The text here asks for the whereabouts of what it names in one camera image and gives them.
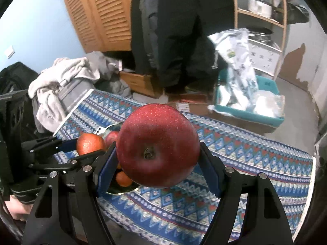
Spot small orange tangerine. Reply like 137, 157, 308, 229
115, 171, 134, 187

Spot grey suitcase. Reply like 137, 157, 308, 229
57, 78, 93, 113

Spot teal box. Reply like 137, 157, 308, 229
213, 68, 286, 128

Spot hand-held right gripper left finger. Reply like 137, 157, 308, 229
22, 140, 118, 245

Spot white printed plastic bag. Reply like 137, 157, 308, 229
207, 28, 258, 111

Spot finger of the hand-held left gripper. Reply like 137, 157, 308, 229
32, 150, 106, 171
21, 136, 79, 155

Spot black backpack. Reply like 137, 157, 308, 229
0, 61, 39, 95

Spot beige garment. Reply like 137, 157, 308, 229
28, 57, 101, 133

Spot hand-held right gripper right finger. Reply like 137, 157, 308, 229
199, 141, 294, 245

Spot grey garment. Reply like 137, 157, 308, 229
87, 51, 134, 99

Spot small red apple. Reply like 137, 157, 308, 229
105, 131, 120, 148

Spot steel pot with dark lid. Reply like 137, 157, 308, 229
249, 29, 273, 42

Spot brown cardboard box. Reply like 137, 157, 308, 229
120, 71, 164, 98

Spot wooden shelf rack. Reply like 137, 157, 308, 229
234, 0, 290, 81

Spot person's left hand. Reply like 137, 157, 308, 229
4, 195, 32, 222

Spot large red apple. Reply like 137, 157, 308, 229
116, 103, 201, 188

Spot person in dark clothes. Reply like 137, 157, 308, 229
130, 0, 237, 95

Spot blue patterned tablecloth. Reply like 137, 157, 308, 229
52, 89, 317, 243

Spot wooden louvered door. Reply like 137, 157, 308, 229
58, 0, 134, 54

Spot flat brown cardboard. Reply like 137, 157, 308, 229
169, 94, 215, 116

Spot clear plastic bag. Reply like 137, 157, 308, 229
252, 90, 286, 119

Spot large orange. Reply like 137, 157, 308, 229
76, 133, 107, 156

